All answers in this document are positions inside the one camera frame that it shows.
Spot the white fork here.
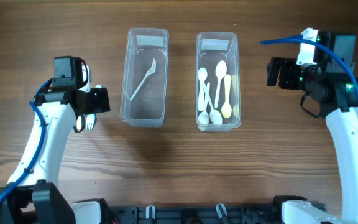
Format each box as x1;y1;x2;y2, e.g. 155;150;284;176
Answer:
85;84;103;132
130;58;157;101

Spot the yellow plastic fork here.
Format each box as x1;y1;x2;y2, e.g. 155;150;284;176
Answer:
73;116;85;133

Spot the white spoon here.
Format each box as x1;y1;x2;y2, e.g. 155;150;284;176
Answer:
197;67;208;111
214;60;227;108
198;82;210;125
202;83;223;125

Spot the yellow plastic spoon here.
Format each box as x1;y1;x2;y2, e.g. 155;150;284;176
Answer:
221;74;232;119

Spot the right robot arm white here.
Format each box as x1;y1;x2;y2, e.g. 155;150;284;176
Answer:
267;57;358;223

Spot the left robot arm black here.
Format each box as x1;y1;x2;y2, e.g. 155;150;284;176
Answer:
0;87;110;223

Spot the clear container, left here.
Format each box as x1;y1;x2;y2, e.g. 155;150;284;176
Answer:
120;27;169;128

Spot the clear container, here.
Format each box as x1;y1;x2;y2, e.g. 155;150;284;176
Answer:
196;32;242;131
120;27;169;128

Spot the clear container, right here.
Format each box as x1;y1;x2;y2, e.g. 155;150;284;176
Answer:
196;32;242;131

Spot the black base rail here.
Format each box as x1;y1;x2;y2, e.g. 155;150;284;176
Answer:
110;203;283;224

